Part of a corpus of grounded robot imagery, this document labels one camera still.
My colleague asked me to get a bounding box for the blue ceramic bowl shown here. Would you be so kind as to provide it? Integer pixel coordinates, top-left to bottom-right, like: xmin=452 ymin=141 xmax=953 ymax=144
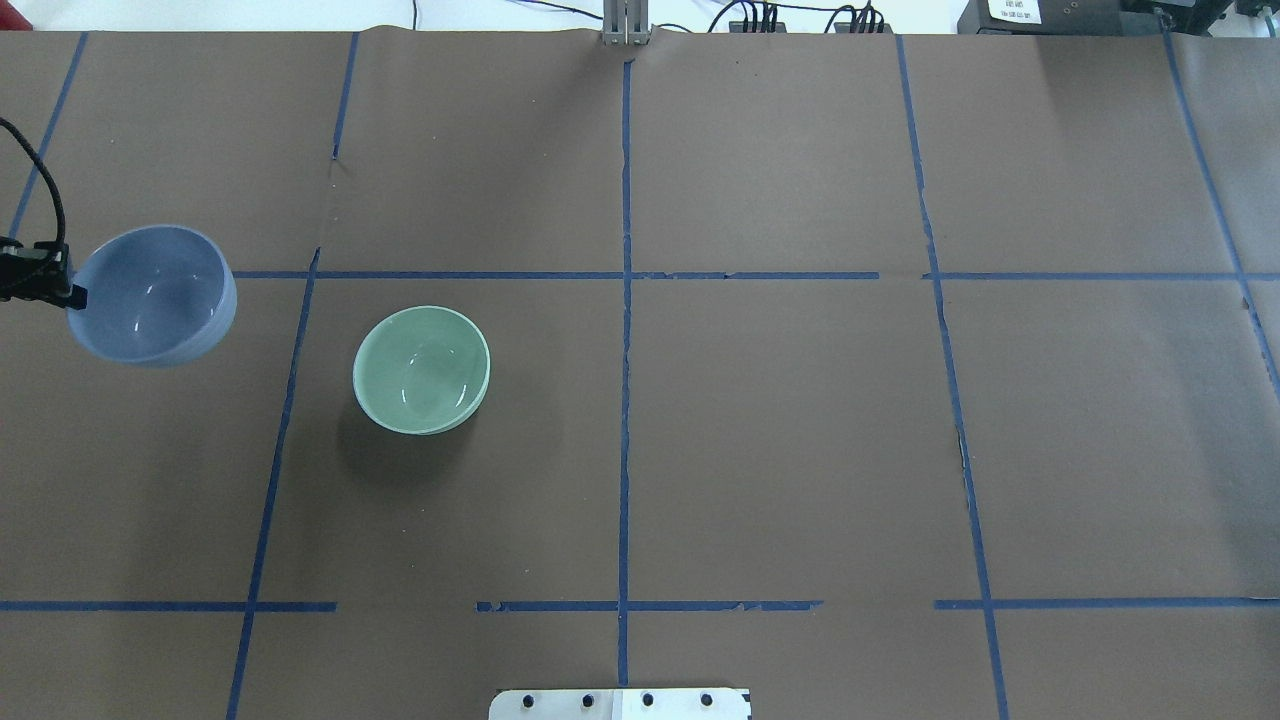
xmin=67 ymin=224 xmax=238 ymax=368

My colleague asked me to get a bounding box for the green ceramic bowl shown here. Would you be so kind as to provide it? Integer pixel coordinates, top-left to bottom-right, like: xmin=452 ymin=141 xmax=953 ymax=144
xmin=352 ymin=305 xmax=492 ymax=436

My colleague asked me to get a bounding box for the black orange terminal block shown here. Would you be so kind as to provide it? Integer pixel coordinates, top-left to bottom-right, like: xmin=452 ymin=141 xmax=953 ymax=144
xmin=824 ymin=1 xmax=892 ymax=35
xmin=716 ymin=1 xmax=787 ymax=35

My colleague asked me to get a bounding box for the black desktop computer box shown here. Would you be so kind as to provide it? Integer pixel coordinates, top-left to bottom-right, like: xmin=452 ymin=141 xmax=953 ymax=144
xmin=956 ymin=1 xmax=1162 ymax=37

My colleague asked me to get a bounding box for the aluminium frame post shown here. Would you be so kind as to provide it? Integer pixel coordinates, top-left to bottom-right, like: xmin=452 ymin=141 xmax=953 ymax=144
xmin=602 ymin=0 xmax=653 ymax=47

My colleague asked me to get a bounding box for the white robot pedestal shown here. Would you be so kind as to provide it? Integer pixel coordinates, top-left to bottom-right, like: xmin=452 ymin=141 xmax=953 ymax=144
xmin=488 ymin=687 xmax=753 ymax=719

